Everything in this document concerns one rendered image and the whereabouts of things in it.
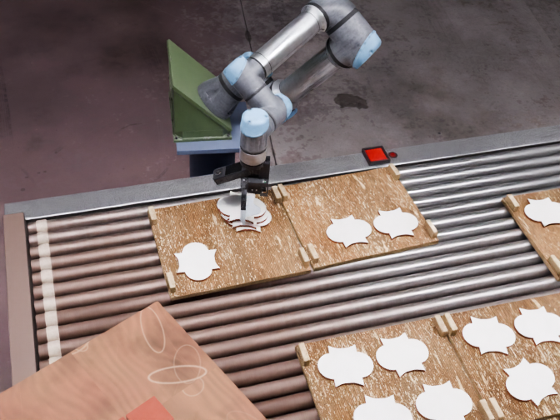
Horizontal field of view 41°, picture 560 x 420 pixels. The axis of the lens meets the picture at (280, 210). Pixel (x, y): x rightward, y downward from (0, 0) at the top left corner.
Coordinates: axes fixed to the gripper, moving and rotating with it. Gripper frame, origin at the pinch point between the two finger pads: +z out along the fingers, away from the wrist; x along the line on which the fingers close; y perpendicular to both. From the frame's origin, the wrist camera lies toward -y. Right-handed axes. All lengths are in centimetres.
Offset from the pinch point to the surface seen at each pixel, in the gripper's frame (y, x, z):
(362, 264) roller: 36.6, -15.1, 5.8
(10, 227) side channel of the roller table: -67, -11, 2
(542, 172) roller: 102, 31, 6
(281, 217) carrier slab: 12.0, 0.1, 3.5
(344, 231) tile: 31.2, -5.0, 2.6
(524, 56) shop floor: 173, 250, 97
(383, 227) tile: 43.3, -2.6, 2.6
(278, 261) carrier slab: 11.4, -17.6, 3.5
